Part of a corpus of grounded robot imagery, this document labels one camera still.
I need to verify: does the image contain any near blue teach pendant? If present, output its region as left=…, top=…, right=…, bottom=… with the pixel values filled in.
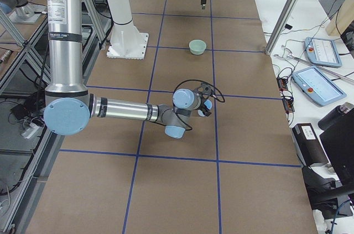
left=292, top=66, right=347, bottom=106

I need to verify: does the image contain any aluminium frame post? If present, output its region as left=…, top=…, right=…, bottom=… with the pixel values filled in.
left=264, top=0, right=298, bottom=55

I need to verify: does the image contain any light blue paper cup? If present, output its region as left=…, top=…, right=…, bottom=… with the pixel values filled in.
left=197, top=100, right=212, bottom=117

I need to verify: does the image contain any black monitor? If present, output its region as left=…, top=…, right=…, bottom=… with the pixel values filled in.
left=320, top=110, right=354, bottom=185

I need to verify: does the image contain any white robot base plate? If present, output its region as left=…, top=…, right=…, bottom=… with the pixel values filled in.
left=107, top=0, right=149, bottom=60

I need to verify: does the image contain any mint green ceramic bowl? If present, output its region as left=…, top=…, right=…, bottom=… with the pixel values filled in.
left=189, top=39, right=207, bottom=55

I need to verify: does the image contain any far blue teach pendant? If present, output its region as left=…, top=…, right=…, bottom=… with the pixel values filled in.
left=304, top=37, right=342, bottom=68

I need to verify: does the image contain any blue teach pendant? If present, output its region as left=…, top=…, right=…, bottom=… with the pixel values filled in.
left=304, top=37, right=342, bottom=68
left=292, top=66, right=347, bottom=106

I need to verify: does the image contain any black power adapter box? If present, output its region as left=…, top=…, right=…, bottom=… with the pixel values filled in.
left=291, top=123, right=329, bottom=167

